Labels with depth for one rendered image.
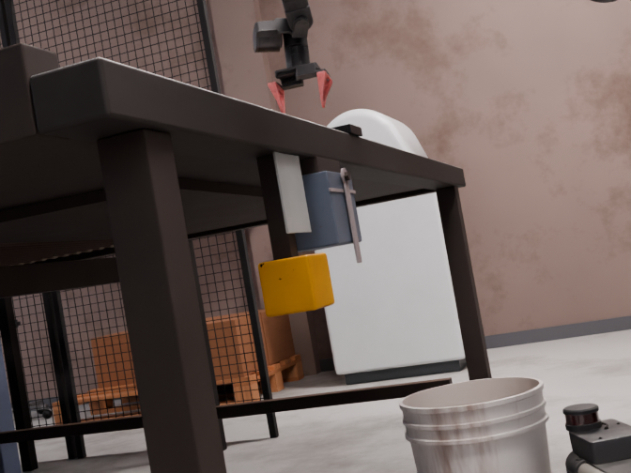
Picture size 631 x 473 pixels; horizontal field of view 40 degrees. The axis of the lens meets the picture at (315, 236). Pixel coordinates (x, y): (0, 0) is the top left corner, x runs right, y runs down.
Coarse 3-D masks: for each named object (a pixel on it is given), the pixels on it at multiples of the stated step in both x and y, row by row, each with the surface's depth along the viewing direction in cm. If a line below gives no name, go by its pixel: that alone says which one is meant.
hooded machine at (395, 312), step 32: (384, 128) 481; (384, 224) 477; (416, 224) 472; (352, 256) 484; (384, 256) 478; (416, 256) 472; (352, 288) 484; (384, 288) 478; (416, 288) 472; (448, 288) 467; (352, 320) 484; (384, 320) 478; (416, 320) 473; (448, 320) 467; (352, 352) 485; (384, 352) 479; (416, 352) 473; (448, 352) 467
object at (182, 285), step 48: (144, 144) 92; (144, 192) 92; (144, 240) 92; (144, 288) 92; (192, 288) 96; (144, 336) 92; (192, 336) 94; (144, 384) 92; (192, 384) 92; (192, 432) 90
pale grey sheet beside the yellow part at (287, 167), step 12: (276, 156) 126; (288, 156) 131; (276, 168) 126; (288, 168) 130; (288, 180) 129; (300, 180) 134; (288, 192) 128; (300, 192) 133; (288, 204) 128; (300, 204) 132; (288, 216) 127; (300, 216) 132; (288, 228) 126; (300, 228) 131
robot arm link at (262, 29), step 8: (256, 24) 202; (264, 24) 202; (272, 24) 202; (280, 24) 202; (296, 24) 197; (304, 24) 197; (256, 32) 200; (264, 32) 201; (272, 32) 201; (280, 32) 200; (288, 32) 201; (296, 32) 198; (304, 32) 199; (256, 40) 201; (264, 40) 202; (272, 40) 202; (280, 40) 202; (256, 48) 202; (264, 48) 203; (272, 48) 203
